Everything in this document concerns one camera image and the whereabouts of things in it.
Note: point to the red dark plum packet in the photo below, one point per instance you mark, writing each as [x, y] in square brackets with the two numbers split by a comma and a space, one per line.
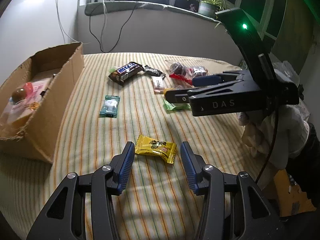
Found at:
[181, 72]

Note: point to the packaged braised egg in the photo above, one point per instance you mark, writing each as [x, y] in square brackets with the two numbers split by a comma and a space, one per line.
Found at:
[19, 94]

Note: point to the cardboard box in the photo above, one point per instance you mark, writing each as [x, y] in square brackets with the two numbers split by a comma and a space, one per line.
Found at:
[37, 138]

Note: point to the light green candy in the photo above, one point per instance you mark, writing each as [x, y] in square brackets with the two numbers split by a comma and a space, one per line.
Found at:
[176, 106]

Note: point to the brown snickers bar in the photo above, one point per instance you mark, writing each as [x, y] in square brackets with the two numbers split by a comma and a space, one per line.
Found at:
[122, 74]

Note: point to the teal candy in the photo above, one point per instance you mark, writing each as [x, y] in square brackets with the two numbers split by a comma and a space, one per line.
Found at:
[110, 106]

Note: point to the yellow candy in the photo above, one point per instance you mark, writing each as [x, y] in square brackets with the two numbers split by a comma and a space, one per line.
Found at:
[152, 147]

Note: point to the pink white bread package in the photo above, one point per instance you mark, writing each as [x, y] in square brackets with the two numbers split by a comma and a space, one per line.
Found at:
[16, 116]

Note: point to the pink white wrapped candy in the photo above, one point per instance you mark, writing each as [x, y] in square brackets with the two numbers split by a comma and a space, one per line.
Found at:
[158, 84]

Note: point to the potted spider plant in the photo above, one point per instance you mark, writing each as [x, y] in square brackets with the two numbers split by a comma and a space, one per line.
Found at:
[209, 8]

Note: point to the yellow paper bag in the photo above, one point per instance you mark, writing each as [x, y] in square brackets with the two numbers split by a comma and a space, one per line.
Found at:
[291, 199]

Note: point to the white gloved right hand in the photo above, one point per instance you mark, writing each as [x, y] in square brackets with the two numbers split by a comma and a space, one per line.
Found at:
[284, 133]

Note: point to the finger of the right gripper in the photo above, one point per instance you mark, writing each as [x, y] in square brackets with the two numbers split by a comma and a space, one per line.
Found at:
[179, 96]
[208, 80]

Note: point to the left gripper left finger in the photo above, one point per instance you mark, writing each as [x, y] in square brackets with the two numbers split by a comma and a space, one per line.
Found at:
[122, 165]

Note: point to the green jelly candy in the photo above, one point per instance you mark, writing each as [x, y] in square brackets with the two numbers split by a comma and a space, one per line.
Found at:
[113, 69]

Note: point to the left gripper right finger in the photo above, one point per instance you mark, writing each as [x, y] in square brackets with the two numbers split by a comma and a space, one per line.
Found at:
[193, 164]

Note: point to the black snack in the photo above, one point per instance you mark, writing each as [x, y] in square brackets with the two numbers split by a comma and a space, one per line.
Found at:
[153, 72]

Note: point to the striped bed cloth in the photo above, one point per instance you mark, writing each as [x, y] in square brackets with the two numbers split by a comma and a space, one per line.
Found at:
[157, 202]

